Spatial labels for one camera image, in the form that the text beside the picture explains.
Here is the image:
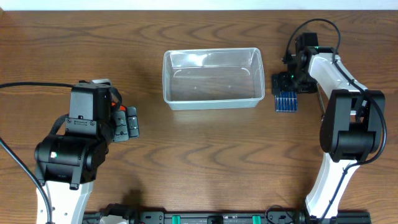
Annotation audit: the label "red-handled small pliers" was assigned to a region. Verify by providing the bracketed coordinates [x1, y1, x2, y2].
[112, 102, 126, 111]

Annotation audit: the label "blue precision screwdriver set case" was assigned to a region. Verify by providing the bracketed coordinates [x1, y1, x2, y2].
[274, 91, 298, 113]

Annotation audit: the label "silver offset ring wrench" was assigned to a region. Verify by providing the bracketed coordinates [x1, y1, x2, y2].
[317, 83, 326, 121]

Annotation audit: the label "clear plastic storage container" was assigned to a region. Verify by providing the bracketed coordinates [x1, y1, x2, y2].
[162, 47, 266, 111]

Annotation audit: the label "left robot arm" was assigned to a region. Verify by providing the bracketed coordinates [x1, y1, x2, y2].
[34, 79, 139, 223]

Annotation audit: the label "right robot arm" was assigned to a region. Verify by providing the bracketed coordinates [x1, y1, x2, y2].
[272, 32, 386, 223]

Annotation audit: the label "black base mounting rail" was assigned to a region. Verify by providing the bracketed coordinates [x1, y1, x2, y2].
[82, 203, 372, 224]

